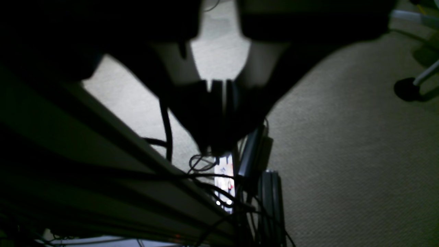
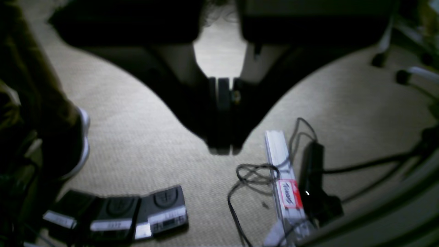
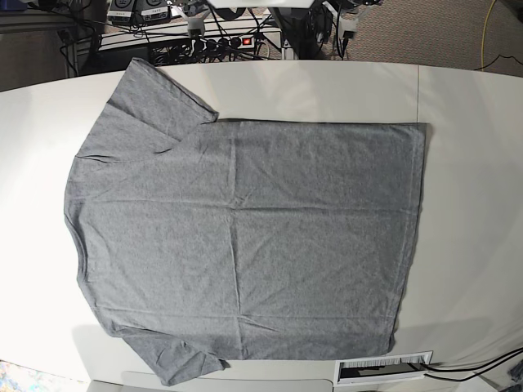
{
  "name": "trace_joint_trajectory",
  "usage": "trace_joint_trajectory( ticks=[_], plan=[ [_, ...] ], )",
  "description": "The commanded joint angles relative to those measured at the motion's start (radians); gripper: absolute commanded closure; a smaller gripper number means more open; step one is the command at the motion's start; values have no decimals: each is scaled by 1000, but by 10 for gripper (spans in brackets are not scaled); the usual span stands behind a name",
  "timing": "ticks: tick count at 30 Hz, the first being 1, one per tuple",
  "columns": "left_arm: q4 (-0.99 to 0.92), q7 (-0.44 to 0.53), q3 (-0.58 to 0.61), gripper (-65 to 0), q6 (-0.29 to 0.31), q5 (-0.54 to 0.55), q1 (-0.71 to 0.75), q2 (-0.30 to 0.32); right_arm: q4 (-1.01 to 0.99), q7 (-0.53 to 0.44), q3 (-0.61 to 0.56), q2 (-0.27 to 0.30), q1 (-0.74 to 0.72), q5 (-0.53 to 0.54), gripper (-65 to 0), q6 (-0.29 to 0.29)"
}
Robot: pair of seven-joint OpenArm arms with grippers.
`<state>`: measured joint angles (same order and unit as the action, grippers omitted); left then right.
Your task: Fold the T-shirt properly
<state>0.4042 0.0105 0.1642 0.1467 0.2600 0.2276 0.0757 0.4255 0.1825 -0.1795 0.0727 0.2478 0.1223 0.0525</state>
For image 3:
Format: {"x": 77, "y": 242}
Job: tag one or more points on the white table cable grommet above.
{"x": 382, "y": 369}

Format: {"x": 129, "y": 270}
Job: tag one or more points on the black power strip red switch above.
{"x": 184, "y": 51}

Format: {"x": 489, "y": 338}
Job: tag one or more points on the grey T-shirt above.
{"x": 202, "y": 241}

